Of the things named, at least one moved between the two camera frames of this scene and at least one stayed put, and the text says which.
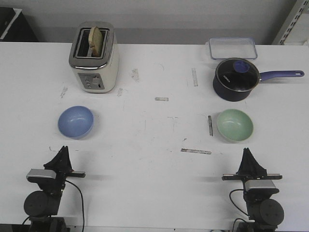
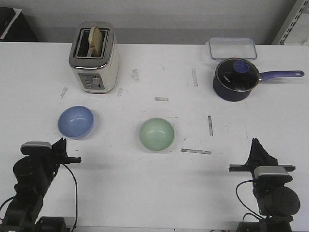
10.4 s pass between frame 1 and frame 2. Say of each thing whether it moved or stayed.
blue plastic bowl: stayed
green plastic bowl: moved
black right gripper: moved
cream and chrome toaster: stayed
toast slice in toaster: stayed
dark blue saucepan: stayed
